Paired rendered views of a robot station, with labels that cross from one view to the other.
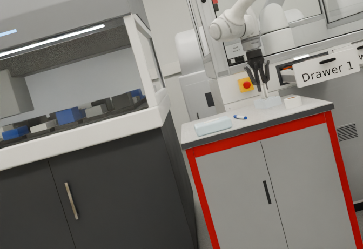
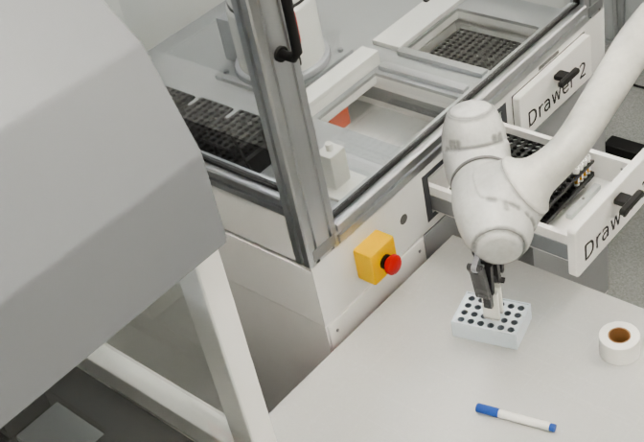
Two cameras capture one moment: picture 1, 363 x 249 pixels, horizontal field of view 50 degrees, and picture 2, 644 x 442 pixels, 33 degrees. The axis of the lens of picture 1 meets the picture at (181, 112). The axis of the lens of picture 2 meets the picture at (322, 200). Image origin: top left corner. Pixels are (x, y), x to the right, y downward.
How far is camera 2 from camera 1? 1.73 m
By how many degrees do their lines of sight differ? 50
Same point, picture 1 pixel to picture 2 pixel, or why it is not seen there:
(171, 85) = not seen: outside the picture
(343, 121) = not seen: hidden behind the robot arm
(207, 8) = (287, 77)
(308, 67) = (594, 225)
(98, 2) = (128, 253)
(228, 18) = (535, 206)
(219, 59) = (315, 214)
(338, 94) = not seen: hidden behind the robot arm
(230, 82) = (339, 264)
